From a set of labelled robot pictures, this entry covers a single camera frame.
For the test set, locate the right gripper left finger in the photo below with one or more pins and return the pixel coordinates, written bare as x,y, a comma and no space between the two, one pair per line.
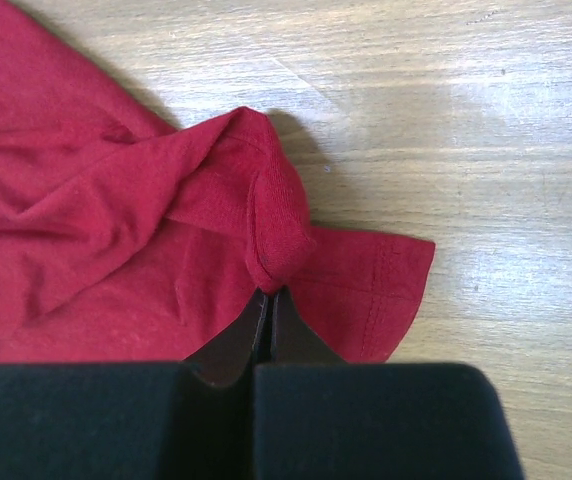
151,420

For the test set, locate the red t shirt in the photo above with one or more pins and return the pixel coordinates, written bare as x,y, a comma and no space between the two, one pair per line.
123,238

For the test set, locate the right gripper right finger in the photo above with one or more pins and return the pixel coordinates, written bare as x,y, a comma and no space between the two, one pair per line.
317,417

